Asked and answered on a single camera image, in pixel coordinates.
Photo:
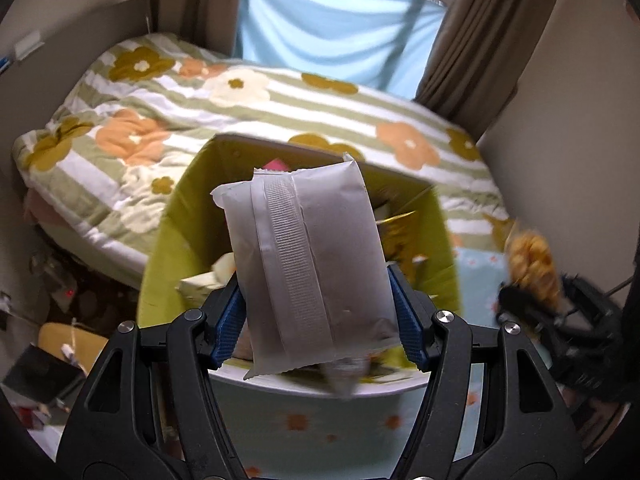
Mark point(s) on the light blue hanging cloth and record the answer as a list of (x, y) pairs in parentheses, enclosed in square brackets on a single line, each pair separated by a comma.
[(383, 44)]

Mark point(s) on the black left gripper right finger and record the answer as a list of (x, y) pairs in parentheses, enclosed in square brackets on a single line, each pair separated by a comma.
[(490, 409)]

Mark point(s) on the green cardboard box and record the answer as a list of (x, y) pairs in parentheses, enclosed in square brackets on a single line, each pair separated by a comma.
[(194, 231)]

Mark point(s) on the blue item on headboard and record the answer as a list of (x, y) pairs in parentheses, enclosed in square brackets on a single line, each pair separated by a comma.
[(4, 63)]

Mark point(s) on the pink cotton candy bag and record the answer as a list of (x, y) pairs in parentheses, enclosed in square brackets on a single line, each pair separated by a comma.
[(276, 165)]

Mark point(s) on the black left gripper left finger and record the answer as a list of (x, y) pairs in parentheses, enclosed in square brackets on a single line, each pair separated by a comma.
[(147, 409)]

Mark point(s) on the golden brown snack bag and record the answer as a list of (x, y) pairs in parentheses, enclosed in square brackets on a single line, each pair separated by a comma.
[(531, 265)]

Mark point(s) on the white small box on headboard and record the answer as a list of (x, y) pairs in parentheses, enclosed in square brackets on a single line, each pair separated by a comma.
[(27, 45)]

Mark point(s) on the wooden stool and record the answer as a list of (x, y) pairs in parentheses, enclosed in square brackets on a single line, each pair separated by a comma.
[(71, 344)]

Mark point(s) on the plain white snack packet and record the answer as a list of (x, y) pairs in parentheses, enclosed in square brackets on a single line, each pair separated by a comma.
[(310, 266)]

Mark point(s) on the cream yellow cake snack bag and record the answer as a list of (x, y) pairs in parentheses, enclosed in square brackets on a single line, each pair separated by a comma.
[(195, 290)]

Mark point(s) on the grey bed headboard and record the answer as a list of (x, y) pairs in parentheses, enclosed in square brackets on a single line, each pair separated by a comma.
[(32, 89)]

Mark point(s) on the right brown curtain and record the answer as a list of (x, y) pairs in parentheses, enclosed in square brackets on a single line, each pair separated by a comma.
[(479, 54)]

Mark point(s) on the floral striped quilt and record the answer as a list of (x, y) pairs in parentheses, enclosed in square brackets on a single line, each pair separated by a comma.
[(106, 161)]

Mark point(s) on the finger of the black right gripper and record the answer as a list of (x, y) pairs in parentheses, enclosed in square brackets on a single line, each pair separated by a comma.
[(591, 301), (517, 305)]

